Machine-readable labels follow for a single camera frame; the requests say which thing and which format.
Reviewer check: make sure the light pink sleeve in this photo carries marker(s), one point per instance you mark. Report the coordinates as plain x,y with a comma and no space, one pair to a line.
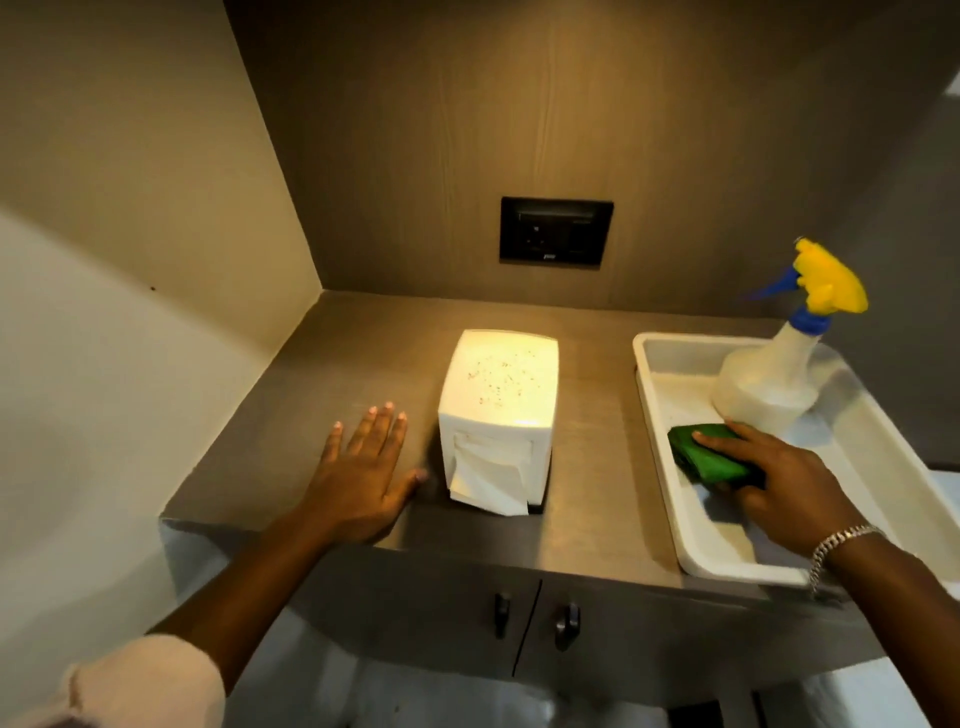
142,686

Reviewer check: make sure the white tissue dispenser box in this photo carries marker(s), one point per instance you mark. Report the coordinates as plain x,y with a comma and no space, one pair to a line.
501,405

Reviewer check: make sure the person's left forearm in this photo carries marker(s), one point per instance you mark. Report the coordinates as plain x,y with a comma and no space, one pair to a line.
238,589

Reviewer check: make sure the person's right thumb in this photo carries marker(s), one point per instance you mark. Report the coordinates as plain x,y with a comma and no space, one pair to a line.
739,501

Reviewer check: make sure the person's left thumb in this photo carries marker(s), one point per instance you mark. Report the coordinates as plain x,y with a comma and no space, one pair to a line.
409,486

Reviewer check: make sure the person's left middle finger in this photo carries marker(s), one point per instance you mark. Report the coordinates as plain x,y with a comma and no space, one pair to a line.
381,435

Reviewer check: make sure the grey cabinet door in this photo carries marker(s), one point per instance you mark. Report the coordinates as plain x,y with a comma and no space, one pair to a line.
420,615
675,645

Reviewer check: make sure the person's left hand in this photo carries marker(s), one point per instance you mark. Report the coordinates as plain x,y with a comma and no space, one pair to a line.
358,491

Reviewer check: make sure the green scrub sponge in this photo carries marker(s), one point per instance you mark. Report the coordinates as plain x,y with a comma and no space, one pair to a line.
705,457

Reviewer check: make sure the person's left little finger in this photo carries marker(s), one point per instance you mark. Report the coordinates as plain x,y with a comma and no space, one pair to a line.
331,448

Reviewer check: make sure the black cabinet knob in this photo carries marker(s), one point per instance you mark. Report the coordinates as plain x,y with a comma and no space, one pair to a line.
567,625
502,615

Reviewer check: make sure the white spray bottle yellow trigger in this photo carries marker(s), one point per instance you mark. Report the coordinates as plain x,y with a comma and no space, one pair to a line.
780,360

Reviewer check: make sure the person's right hand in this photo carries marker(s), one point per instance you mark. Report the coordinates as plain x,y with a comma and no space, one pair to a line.
791,491

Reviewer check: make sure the person's right forearm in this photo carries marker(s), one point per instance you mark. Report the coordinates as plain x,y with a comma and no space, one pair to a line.
900,604

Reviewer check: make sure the black wall socket plate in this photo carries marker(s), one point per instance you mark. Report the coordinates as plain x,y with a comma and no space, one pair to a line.
556,232

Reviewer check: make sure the white plastic tray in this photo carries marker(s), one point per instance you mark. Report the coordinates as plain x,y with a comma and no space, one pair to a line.
757,540

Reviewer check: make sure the white paper tissue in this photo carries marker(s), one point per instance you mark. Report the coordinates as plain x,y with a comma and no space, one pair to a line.
487,480

